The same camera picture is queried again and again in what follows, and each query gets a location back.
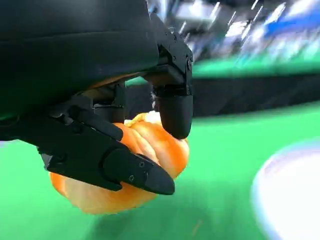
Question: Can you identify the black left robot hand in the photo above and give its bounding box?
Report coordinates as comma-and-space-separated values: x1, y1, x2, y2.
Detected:
0, 0, 195, 196

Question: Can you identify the orange toy bread roll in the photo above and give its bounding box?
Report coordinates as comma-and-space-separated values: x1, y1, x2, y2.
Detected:
49, 111, 190, 216

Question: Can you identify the lilac plate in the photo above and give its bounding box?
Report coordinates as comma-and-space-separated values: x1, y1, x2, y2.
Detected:
251, 141, 320, 240

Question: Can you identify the green cloth on background table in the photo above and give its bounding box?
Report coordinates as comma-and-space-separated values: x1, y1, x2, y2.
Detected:
192, 58, 320, 80

